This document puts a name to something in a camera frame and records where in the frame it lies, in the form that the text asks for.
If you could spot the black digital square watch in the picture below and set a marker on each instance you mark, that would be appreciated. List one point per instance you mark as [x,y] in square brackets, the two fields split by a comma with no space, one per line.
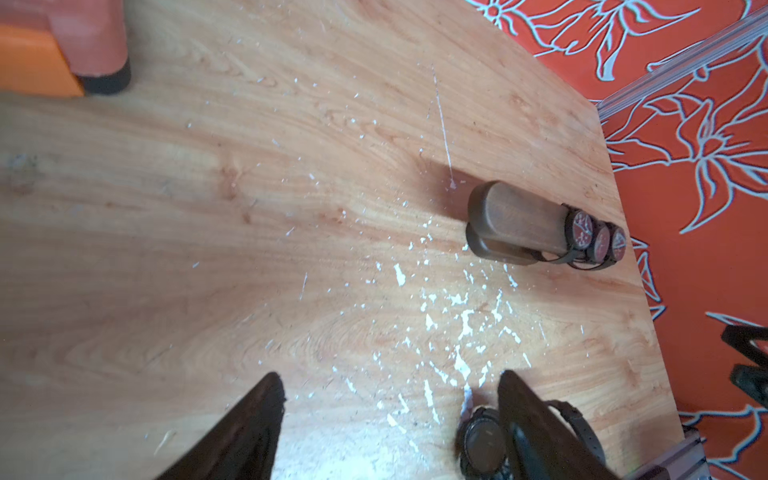
[580,427]

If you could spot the dark wooden watch stand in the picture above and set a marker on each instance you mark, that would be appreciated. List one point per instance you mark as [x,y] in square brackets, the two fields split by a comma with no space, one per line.
[508,224]

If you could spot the black watch placed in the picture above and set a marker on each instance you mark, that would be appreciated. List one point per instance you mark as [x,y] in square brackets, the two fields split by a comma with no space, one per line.
[618,245]

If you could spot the black slim round watch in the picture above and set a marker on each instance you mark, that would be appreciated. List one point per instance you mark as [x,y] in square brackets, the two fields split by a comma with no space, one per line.
[596,252]

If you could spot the black watch dark red dial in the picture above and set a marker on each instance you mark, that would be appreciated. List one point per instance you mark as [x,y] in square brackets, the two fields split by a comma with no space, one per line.
[579,230]

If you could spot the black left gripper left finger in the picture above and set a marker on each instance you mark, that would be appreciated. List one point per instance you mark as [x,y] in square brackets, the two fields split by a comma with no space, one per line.
[243,444]

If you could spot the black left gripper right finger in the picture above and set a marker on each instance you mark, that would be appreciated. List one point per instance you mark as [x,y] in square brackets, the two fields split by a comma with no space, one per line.
[539,443]

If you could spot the black chunky sport watch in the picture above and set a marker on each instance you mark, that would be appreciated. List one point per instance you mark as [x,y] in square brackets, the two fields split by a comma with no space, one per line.
[480,448]

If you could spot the orange plastic tool case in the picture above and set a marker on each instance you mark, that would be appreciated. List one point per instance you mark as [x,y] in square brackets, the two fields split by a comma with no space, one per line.
[64,48]

